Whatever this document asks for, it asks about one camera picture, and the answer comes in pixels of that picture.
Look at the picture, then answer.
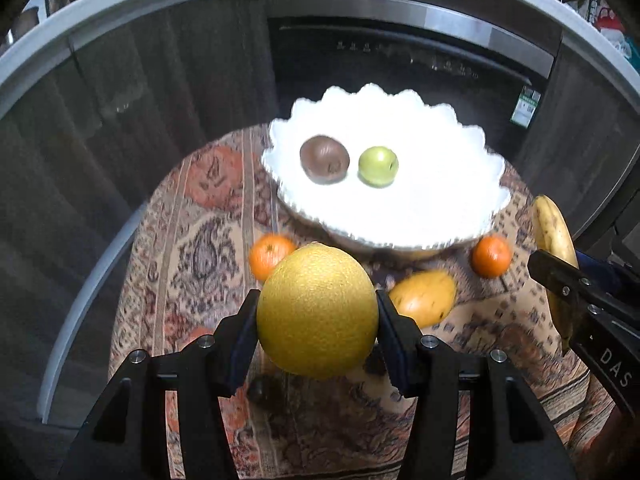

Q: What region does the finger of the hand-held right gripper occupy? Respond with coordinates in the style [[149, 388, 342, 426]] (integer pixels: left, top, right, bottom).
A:
[[528, 250, 640, 328], [575, 254, 640, 308]]

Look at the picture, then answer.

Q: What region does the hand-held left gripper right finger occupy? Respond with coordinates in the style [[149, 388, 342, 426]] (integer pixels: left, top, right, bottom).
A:
[[375, 290, 581, 480]]

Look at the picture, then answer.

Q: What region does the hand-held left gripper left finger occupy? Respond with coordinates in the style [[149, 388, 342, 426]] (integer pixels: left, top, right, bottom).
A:
[[59, 289, 262, 480]]

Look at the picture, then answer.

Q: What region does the yellow banana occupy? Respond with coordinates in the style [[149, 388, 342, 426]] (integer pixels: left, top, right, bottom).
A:
[[531, 195, 581, 356]]

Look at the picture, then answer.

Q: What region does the small dark plum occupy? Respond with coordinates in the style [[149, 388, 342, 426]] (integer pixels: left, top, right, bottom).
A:
[[248, 376, 283, 405]]

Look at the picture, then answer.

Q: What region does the yellow mango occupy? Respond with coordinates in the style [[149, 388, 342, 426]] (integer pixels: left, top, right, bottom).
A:
[[389, 269, 458, 329]]

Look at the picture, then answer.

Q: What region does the orange tangerine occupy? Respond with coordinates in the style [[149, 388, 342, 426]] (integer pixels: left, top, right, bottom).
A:
[[471, 236, 513, 279], [249, 233, 297, 282]]

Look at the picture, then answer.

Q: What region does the large yellow citrus fruit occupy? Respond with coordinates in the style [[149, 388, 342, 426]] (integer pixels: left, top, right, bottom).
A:
[[256, 242, 380, 379]]

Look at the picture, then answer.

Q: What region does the white scalloped bowl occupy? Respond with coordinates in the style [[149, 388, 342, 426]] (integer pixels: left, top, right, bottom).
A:
[[261, 83, 512, 261]]

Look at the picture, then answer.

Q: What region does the patterned paisley tablecloth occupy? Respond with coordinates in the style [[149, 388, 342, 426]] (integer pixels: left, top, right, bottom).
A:
[[109, 125, 616, 480]]

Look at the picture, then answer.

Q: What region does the dark wood cabinet door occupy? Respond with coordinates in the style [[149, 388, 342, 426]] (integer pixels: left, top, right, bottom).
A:
[[70, 0, 278, 201], [515, 40, 640, 261], [0, 42, 148, 426]]

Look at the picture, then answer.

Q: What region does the grey metal kick strip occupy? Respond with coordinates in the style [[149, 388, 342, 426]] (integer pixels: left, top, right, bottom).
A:
[[39, 200, 148, 427]]

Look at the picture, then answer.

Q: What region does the green white label sticker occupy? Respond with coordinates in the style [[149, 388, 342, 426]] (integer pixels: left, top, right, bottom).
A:
[[511, 86, 542, 127]]

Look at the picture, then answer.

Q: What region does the green apple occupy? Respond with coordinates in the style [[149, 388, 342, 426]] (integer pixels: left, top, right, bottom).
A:
[[358, 146, 399, 188]]

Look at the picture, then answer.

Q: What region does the brown kiwi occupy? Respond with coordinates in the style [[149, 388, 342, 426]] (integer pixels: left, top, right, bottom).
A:
[[299, 135, 349, 184]]

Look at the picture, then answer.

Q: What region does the red plastic bag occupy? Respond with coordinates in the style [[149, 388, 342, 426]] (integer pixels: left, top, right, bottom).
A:
[[595, 7, 627, 47]]

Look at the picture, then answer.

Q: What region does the black built-in dishwasher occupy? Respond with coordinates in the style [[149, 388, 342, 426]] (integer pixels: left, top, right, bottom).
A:
[[267, 0, 563, 161]]

